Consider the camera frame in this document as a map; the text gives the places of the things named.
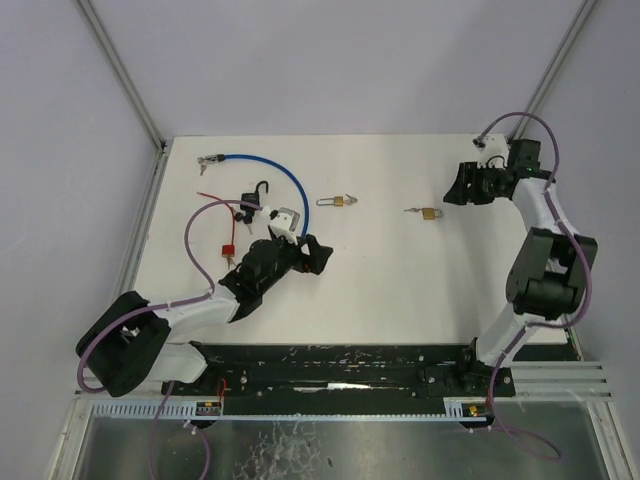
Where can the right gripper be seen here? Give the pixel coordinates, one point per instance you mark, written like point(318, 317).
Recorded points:
point(480, 182)

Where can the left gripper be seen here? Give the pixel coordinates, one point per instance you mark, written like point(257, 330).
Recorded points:
point(302, 255)

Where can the small brass padlock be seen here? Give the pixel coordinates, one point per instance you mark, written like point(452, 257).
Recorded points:
point(430, 214)

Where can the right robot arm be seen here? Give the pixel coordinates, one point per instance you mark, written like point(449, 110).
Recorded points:
point(549, 281)

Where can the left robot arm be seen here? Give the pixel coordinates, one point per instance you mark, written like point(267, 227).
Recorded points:
point(134, 341)

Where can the long shackle brass padlock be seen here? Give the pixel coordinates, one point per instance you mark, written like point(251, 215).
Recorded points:
point(337, 201)

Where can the silver keys of long padlock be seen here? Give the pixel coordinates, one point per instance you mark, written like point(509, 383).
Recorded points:
point(350, 200)

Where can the keys of black padlock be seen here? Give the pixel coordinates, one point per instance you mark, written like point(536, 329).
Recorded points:
point(246, 218)

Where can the black padlock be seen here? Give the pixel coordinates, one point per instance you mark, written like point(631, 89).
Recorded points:
point(251, 200)

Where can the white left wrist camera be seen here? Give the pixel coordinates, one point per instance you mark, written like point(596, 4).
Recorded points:
point(283, 223)

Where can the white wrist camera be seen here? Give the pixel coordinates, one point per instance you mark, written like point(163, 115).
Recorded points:
point(283, 223)
point(492, 151)

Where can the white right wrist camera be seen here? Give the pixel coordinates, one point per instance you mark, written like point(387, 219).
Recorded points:
point(492, 151)

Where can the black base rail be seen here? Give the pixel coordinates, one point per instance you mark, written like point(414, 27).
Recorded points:
point(433, 370)

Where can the blue cable lock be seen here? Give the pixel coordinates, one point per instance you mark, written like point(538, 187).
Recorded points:
point(218, 158)

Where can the keys of blue cable lock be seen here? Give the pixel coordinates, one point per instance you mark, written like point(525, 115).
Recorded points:
point(203, 164)

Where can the right aluminium frame post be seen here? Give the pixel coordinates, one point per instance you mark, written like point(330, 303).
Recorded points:
point(561, 55)

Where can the aluminium frame post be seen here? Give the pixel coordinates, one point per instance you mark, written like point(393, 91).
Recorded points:
point(561, 55)
point(107, 47)

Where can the left aluminium frame post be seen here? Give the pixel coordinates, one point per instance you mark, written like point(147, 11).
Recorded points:
point(107, 47)

